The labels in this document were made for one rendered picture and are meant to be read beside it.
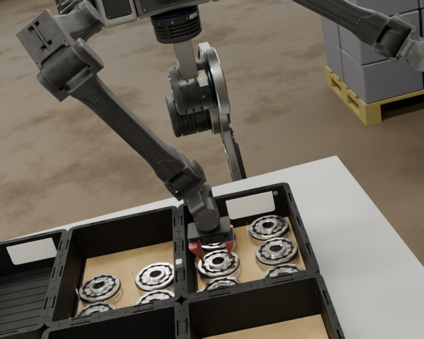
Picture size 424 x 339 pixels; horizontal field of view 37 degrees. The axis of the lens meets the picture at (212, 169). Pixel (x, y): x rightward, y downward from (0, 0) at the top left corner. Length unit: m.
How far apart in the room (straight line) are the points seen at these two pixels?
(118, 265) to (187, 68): 0.57
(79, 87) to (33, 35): 0.13
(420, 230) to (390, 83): 1.23
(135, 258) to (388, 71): 2.60
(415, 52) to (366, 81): 2.68
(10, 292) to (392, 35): 1.14
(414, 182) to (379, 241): 1.63
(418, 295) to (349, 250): 0.25
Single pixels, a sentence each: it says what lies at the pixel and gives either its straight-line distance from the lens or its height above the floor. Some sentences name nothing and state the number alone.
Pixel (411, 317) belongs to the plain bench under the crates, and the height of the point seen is 0.70.
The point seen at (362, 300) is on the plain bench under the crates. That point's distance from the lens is 1.65.
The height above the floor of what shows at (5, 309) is 0.83.
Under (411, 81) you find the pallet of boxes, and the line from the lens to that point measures 4.09.
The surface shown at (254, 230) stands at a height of 0.86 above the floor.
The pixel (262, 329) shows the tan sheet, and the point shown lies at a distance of 1.41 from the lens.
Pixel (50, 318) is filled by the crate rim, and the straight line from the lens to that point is 1.46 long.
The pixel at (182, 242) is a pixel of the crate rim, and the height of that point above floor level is 0.93.
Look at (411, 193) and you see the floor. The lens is 3.35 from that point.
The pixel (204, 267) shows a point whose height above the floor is 0.86.
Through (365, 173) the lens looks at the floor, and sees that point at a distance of 3.55.
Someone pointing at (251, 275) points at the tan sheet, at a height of 0.83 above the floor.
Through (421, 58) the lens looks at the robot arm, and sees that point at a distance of 1.29.
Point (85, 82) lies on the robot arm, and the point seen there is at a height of 1.41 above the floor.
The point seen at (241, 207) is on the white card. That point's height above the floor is 0.89.
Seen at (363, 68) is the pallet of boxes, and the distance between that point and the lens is 3.93.
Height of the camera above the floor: 1.78
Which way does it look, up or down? 27 degrees down
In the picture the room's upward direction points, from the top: 13 degrees counter-clockwise
